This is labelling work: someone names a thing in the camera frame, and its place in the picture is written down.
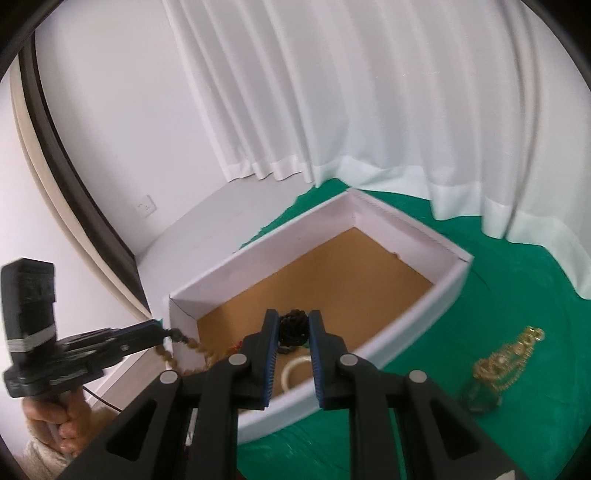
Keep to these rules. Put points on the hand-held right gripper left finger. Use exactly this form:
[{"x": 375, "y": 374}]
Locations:
[{"x": 271, "y": 360}]

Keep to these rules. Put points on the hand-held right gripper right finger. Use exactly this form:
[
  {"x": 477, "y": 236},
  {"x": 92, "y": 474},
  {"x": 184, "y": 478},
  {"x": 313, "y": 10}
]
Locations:
[{"x": 317, "y": 364}]

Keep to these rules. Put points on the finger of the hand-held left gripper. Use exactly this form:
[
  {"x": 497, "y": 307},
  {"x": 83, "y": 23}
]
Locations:
[
  {"x": 138, "y": 348},
  {"x": 271, "y": 360}
]

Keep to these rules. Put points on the pale jade bangle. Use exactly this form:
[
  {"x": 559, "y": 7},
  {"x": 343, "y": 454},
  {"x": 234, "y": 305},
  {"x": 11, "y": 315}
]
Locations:
[{"x": 291, "y": 364}]

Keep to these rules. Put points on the long white cardboard box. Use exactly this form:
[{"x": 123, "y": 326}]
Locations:
[{"x": 406, "y": 332}]

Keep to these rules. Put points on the person's left forearm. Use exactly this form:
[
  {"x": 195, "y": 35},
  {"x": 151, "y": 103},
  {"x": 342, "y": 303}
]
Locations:
[{"x": 41, "y": 461}]

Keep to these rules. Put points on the person's left hand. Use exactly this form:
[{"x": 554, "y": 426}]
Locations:
[{"x": 69, "y": 424}]

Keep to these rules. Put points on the green velvet cloth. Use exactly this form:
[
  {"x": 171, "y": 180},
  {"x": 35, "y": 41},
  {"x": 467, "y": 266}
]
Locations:
[{"x": 508, "y": 300}]

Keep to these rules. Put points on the white curtain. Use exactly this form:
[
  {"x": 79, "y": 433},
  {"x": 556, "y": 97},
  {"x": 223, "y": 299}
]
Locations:
[
  {"x": 545, "y": 184},
  {"x": 323, "y": 83}
]

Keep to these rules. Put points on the white wall socket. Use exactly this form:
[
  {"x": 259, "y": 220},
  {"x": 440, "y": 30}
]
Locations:
[{"x": 146, "y": 207}]

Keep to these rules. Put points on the dark wooden frame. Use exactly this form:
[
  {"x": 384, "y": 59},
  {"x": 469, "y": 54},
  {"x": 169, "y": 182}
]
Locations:
[{"x": 79, "y": 198}]

